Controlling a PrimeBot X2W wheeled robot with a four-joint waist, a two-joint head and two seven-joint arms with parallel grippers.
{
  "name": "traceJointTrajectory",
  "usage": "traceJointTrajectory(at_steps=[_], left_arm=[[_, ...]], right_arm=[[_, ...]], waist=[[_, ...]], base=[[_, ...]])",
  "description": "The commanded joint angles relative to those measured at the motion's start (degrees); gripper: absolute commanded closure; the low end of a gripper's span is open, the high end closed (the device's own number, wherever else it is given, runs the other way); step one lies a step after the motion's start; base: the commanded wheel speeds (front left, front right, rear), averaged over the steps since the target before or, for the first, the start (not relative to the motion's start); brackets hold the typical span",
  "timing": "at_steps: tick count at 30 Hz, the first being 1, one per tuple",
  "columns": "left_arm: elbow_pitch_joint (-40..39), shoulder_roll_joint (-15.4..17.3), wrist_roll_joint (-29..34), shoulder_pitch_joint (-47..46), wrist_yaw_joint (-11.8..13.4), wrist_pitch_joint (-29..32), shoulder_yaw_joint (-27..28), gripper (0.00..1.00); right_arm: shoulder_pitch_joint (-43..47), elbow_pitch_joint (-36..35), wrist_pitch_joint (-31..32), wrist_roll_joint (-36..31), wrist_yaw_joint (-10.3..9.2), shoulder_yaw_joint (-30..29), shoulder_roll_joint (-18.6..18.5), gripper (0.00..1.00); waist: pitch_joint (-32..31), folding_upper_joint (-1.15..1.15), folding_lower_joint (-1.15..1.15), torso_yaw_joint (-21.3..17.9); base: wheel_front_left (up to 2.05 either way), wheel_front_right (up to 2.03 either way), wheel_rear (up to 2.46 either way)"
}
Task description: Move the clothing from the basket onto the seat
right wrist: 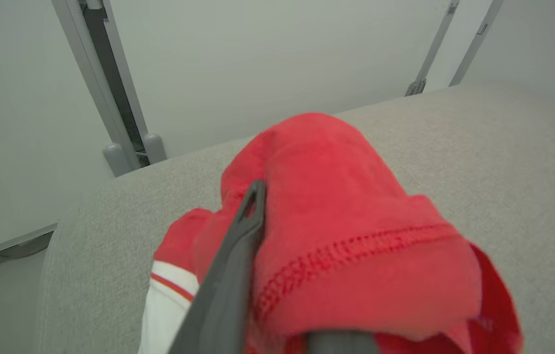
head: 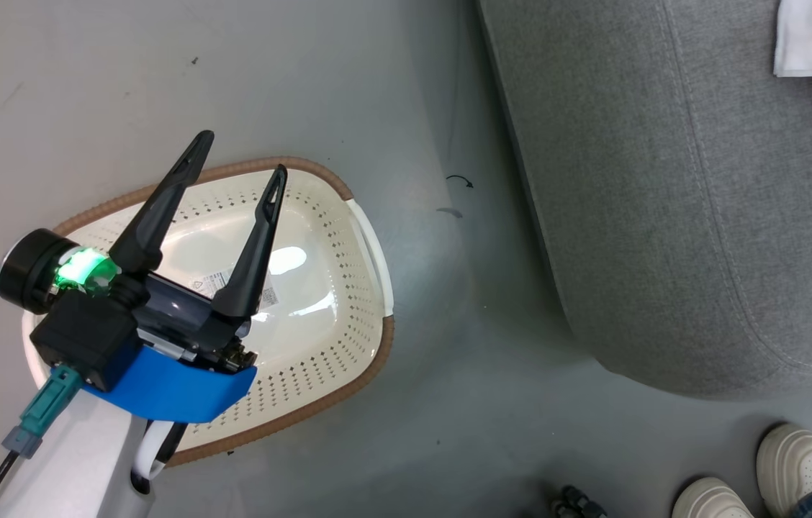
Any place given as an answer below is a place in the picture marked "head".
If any left gripper body with blue mount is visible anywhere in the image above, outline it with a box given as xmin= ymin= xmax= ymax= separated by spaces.
xmin=0 ymin=228 xmax=258 ymax=424

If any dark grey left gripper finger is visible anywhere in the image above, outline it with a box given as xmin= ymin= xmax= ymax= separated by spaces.
xmin=109 ymin=130 xmax=215 ymax=279
xmin=212 ymin=165 xmax=288 ymax=322

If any white sneaker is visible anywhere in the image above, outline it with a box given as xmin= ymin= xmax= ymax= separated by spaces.
xmin=670 ymin=476 xmax=757 ymax=518
xmin=756 ymin=422 xmax=812 ymax=518

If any white laundry basket brown rim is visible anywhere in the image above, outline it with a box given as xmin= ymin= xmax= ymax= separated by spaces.
xmin=21 ymin=156 xmax=396 ymax=467

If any small black object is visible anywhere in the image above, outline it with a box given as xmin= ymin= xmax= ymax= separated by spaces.
xmin=549 ymin=485 xmax=609 ymax=518

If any grey fabric sofa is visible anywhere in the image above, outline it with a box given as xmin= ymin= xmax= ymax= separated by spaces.
xmin=476 ymin=0 xmax=812 ymax=401

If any left black cable teal plug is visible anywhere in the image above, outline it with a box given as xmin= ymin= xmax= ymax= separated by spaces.
xmin=0 ymin=365 xmax=84 ymax=518

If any white barcode sticker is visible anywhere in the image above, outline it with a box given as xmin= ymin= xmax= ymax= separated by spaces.
xmin=190 ymin=270 xmax=281 ymax=310

